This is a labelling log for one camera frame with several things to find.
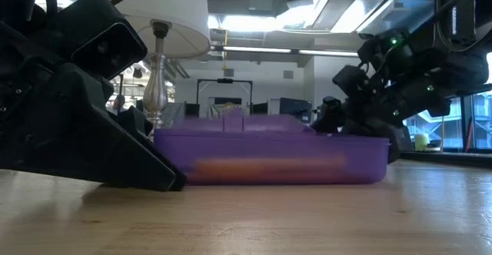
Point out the black aluminium table frame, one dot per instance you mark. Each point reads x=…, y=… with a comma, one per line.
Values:
x=442, y=155

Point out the purple plastic supply box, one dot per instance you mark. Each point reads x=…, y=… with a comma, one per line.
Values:
x=269, y=147

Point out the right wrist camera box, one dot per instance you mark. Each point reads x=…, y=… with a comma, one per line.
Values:
x=350, y=80

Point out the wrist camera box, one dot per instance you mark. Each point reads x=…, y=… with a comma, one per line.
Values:
x=104, y=36
x=350, y=80

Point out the black station frame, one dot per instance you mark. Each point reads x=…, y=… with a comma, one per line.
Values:
x=225, y=80

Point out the yellow-green cup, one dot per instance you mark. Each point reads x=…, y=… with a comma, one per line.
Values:
x=421, y=141

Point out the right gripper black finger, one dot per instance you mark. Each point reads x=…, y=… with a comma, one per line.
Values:
x=330, y=116
x=376, y=130

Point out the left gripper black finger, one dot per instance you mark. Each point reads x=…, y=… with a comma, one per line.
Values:
x=84, y=140
x=165, y=159

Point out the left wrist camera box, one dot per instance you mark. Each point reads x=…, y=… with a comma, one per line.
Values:
x=104, y=36

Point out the black monitor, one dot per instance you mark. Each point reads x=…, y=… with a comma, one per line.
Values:
x=296, y=109

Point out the ceiling light strip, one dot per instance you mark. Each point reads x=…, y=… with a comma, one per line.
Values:
x=257, y=50
x=326, y=53

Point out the silver table lamp white shade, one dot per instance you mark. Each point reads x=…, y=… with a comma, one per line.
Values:
x=155, y=90

